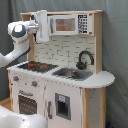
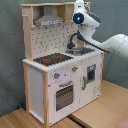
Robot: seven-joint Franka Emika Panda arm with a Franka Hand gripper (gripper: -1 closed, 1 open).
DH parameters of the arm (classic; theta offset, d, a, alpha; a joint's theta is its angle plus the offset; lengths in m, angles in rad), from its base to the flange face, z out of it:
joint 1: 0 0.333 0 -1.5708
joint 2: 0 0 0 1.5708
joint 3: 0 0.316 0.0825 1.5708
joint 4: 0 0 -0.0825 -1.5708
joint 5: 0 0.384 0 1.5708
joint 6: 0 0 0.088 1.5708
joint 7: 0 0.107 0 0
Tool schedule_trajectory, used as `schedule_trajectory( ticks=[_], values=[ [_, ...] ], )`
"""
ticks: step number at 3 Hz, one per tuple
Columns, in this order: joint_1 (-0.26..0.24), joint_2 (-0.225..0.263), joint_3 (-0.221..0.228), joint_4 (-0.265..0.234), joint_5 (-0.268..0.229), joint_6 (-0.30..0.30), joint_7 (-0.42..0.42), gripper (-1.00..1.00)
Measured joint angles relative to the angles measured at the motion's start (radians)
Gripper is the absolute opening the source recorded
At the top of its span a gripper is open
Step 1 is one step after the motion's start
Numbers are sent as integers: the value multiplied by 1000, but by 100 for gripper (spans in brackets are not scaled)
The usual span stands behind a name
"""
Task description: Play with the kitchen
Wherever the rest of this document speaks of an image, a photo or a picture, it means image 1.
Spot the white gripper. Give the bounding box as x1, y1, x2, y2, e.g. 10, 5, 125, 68
31, 10, 49, 43

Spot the toy microwave door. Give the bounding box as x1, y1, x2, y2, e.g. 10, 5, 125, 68
48, 15, 78, 35

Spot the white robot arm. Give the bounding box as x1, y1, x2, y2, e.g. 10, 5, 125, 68
0, 10, 49, 128

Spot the wooden toy kitchen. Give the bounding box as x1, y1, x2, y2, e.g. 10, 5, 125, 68
8, 10, 115, 128

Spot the black stove top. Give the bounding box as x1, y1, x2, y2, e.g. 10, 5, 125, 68
20, 61, 57, 73

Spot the black toy faucet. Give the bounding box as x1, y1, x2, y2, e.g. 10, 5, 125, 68
75, 50, 95, 71

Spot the left stove knob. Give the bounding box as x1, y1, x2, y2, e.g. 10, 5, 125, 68
13, 76, 19, 81

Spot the stove knob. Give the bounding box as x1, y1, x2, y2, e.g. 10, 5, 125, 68
32, 81, 38, 87
13, 76, 19, 81

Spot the right stove knob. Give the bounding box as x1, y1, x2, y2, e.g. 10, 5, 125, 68
32, 81, 38, 87

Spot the metal toy sink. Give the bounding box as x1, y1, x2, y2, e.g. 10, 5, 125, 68
52, 67, 92, 81

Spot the grey backdrop curtain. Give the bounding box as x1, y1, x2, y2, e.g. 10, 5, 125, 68
0, 0, 128, 128

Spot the white oven door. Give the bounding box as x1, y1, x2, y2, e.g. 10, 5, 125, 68
11, 80, 45, 125

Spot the cabinet door with dispenser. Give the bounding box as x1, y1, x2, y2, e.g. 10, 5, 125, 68
45, 82, 81, 128

